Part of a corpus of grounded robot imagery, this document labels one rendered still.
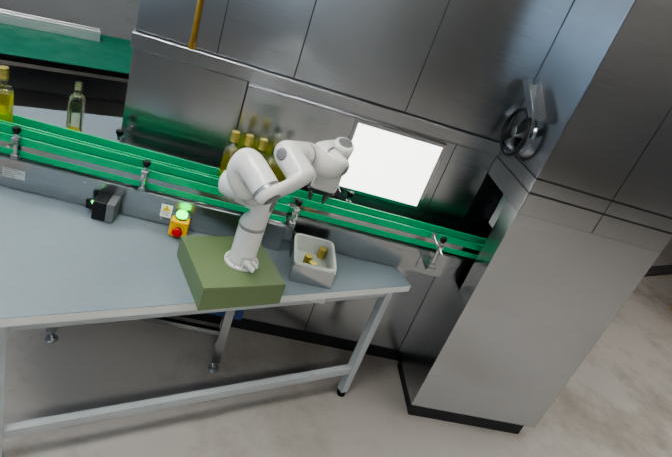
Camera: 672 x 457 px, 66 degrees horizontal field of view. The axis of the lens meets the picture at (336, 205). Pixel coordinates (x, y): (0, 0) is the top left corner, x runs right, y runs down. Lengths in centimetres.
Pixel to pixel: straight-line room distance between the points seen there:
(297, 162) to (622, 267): 160
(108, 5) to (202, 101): 265
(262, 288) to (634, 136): 149
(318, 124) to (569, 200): 107
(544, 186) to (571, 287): 55
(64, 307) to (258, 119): 104
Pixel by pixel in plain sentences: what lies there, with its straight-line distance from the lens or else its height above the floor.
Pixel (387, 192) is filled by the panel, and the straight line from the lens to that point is 240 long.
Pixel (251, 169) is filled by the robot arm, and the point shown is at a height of 132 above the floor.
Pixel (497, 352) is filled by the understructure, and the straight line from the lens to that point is 265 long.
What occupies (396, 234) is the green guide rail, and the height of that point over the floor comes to 91.
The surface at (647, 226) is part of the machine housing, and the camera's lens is 251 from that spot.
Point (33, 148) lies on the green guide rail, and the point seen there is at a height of 93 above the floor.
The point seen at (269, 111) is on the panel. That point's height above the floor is 124.
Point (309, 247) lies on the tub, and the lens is 222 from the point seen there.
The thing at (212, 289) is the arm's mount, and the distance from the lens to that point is 177.
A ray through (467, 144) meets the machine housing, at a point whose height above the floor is 135.
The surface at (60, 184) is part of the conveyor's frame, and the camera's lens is 224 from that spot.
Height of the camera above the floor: 194
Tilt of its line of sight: 26 degrees down
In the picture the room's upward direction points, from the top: 20 degrees clockwise
